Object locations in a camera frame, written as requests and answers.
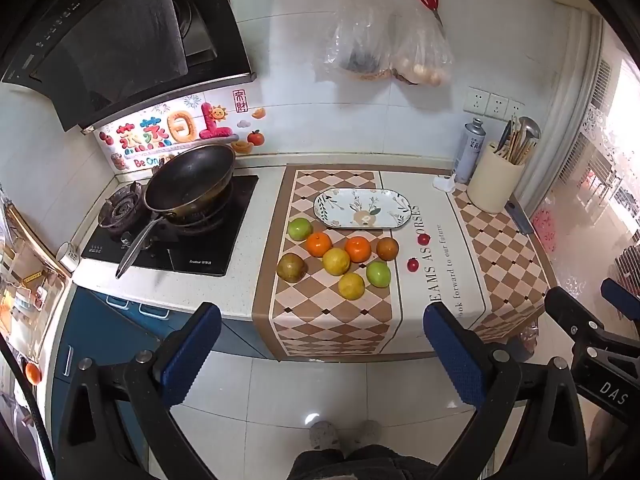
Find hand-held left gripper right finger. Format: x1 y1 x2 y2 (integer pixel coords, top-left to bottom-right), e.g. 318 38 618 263
423 302 589 480

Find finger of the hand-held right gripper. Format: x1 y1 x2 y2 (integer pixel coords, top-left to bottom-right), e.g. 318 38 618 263
544 286 608 343
600 277 640 322

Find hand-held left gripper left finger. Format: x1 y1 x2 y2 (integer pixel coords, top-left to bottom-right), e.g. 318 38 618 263
62 301 223 480

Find green apple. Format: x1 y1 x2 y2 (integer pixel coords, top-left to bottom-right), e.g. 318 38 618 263
366 260 392 288
287 217 313 241

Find yellow citrus fruit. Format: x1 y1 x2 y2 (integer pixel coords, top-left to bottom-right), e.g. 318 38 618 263
338 272 366 302
322 248 351 277

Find dark brown round fruit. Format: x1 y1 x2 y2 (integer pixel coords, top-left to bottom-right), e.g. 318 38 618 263
276 253 307 282

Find orange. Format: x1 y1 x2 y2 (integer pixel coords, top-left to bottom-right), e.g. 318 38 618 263
306 232 333 259
344 236 372 263

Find floral oval ceramic plate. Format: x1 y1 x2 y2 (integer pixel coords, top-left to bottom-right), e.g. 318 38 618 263
313 188 418 231

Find checkered table mat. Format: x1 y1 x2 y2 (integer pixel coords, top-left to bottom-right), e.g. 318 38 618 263
251 164 560 361

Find pink patterned object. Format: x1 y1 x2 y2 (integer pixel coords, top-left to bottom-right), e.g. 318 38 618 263
531 207 557 253

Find blue kitchen cabinet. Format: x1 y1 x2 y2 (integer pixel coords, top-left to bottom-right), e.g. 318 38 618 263
50 287 273 466

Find black gas stove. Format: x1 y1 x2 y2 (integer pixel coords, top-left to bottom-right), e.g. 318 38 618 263
80 174 261 278

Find kitchen knife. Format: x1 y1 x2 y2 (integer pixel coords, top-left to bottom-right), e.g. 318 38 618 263
504 200 535 236

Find glass sliding door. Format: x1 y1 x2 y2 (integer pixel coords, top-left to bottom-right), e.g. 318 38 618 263
545 55 640 306

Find grey slipper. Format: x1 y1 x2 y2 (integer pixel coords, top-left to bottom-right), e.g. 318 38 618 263
350 420 384 452
310 420 342 453

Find person's dark trousers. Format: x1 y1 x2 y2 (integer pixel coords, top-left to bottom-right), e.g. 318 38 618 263
289 444 417 480

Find cream utensil holder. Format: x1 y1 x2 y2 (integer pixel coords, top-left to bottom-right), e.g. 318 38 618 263
466 142 524 213

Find white cup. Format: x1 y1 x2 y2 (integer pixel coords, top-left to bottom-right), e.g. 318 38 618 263
56 241 81 273

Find bundle of chopsticks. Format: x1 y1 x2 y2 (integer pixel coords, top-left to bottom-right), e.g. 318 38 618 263
495 117 536 165

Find metal ladle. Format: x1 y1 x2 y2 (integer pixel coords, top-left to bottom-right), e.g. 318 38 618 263
518 116 542 145

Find grey spray can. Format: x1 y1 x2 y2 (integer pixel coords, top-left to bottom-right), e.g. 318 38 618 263
452 118 487 185

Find clear plastic bag pale contents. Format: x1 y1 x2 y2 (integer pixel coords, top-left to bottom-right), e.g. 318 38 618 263
387 5 454 87

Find black range hood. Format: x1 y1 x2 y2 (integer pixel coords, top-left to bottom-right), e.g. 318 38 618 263
0 0 258 133

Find clear plastic bag dark contents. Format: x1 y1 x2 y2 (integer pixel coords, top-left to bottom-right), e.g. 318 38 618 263
314 0 397 83

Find dark wok with metal handle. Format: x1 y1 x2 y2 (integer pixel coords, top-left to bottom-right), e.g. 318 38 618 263
116 144 237 280

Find colourful festive wall sticker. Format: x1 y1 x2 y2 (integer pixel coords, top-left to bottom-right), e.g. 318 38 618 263
97 89 267 171

